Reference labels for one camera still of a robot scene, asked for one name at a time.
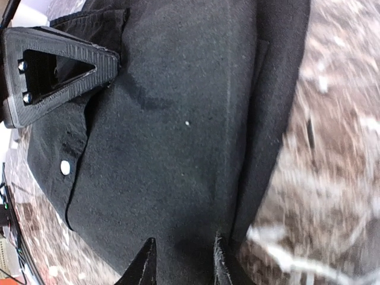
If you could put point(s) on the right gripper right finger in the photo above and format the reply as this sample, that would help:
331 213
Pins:
227 269

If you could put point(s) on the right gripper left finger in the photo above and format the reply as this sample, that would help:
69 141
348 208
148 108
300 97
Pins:
143 269

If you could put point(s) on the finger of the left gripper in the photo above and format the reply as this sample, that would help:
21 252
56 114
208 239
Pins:
43 68

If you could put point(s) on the black long sleeve shirt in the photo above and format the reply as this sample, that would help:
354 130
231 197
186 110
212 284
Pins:
182 144

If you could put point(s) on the black curved table rail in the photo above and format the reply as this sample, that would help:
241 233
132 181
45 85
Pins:
15 234

